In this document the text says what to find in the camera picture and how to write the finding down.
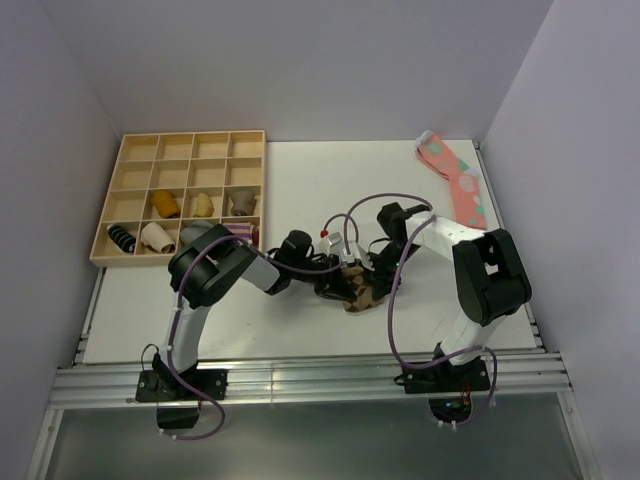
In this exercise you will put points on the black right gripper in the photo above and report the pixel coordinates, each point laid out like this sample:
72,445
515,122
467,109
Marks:
378,280

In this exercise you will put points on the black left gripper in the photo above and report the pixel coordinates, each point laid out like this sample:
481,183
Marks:
333,285

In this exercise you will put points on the brown argyle sock pair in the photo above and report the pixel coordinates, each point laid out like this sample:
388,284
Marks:
359,280

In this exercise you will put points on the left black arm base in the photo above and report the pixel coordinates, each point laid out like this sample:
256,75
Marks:
152,389

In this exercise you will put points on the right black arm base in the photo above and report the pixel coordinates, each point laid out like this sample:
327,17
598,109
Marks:
445,378

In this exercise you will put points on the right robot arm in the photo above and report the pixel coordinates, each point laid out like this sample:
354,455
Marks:
490,278

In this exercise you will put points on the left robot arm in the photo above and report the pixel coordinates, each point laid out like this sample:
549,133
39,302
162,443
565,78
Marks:
205,270

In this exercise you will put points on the purple striped rolled sock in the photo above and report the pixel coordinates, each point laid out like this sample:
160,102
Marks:
246,230

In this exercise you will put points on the grey beige rolled sock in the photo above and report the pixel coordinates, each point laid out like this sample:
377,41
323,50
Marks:
242,202

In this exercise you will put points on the pale yellow rolled sock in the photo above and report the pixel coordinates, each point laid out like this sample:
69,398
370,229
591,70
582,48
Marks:
204,207

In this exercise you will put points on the grey blue rolled sock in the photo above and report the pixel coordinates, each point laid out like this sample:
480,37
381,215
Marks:
194,230

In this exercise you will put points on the pink patterned sock pair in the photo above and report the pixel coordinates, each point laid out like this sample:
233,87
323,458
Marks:
463,181

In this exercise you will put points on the mustard rolled sock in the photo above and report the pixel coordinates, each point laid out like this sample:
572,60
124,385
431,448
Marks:
165,204

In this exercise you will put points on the wooden compartment tray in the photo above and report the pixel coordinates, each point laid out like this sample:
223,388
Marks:
186,164

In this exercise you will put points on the cream rolled sock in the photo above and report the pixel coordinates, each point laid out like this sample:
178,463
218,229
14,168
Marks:
156,238

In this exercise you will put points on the black white striped rolled sock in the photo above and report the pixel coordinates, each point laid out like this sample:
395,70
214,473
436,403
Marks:
123,236

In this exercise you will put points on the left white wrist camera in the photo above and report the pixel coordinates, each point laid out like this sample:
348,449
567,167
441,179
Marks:
331,243

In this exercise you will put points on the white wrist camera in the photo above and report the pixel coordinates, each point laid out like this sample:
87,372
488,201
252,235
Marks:
331,243
355,254

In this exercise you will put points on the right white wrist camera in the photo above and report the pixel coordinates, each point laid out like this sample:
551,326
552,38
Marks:
355,254

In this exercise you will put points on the aluminium rail frame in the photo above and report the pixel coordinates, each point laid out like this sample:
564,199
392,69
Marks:
303,408

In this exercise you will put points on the black box under rail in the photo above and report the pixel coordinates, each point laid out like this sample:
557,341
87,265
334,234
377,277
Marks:
177,418

